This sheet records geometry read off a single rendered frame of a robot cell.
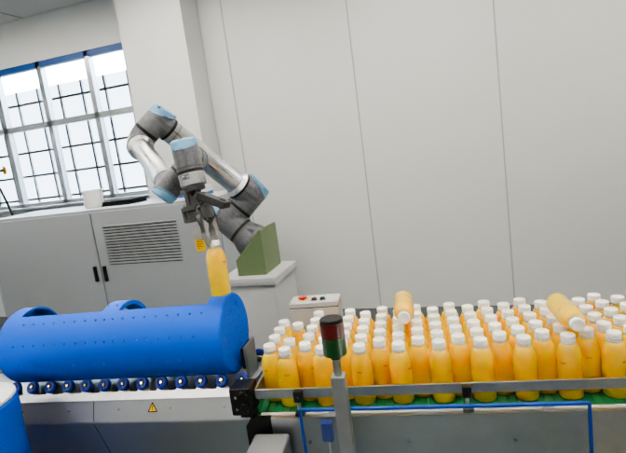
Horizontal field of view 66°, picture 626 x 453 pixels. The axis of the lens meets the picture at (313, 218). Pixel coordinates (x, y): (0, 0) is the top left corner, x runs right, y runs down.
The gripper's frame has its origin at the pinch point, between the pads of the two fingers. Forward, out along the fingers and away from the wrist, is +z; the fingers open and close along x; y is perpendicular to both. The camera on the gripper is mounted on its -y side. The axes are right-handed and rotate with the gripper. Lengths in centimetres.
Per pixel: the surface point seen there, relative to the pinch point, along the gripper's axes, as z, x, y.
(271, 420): 58, 10, -11
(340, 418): 54, 21, -40
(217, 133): -100, -262, 147
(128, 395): 45, 10, 44
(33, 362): 26, 21, 73
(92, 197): -59, -153, 208
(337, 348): 35, 23, -45
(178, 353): 33.3, 9.7, 18.0
